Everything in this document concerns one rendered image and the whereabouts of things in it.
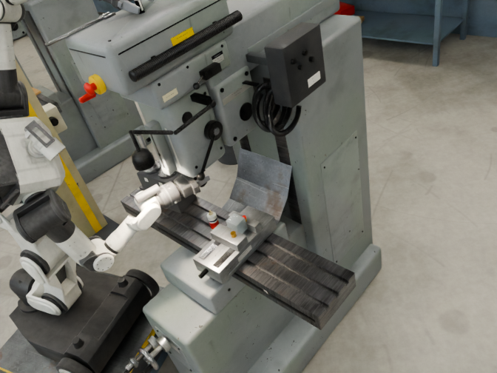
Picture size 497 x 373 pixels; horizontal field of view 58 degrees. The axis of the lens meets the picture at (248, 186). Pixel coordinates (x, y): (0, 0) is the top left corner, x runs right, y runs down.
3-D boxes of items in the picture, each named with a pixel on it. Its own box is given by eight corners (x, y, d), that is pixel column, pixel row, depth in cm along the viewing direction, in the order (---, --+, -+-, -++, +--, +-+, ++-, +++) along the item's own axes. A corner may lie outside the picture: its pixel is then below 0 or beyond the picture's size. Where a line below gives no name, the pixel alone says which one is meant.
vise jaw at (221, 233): (239, 252, 176) (237, 245, 173) (211, 239, 185) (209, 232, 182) (248, 242, 179) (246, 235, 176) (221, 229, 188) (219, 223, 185)
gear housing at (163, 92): (162, 112, 141) (151, 83, 135) (119, 98, 156) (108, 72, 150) (234, 65, 157) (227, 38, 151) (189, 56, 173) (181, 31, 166)
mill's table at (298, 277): (320, 331, 159) (318, 317, 154) (125, 212, 236) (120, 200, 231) (356, 286, 170) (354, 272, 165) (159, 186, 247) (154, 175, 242)
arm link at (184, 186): (197, 179, 171) (168, 194, 167) (203, 198, 177) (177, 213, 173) (183, 166, 180) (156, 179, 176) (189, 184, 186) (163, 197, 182)
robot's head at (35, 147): (45, 166, 147) (54, 156, 141) (20, 143, 144) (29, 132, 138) (58, 154, 152) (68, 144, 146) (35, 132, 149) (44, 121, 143)
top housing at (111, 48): (127, 99, 130) (105, 46, 120) (82, 84, 146) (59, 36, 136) (237, 33, 153) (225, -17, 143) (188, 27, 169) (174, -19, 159)
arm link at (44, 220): (47, 252, 152) (21, 230, 142) (42, 235, 158) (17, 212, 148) (78, 232, 154) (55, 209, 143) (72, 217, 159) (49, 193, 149)
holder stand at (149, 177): (180, 214, 212) (167, 181, 200) (149, 202, 224) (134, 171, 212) (197, 197, 219) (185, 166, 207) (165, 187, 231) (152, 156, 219)
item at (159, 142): (169, 175, 165) (150, 127, 152) (163, 172, 168) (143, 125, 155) (177, 169, 167) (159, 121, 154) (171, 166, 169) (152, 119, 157)
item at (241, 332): (220, 414, 216) (184, 346, 180) (179, 377, 236) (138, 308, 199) (318, 297, 256) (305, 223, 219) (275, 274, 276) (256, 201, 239)
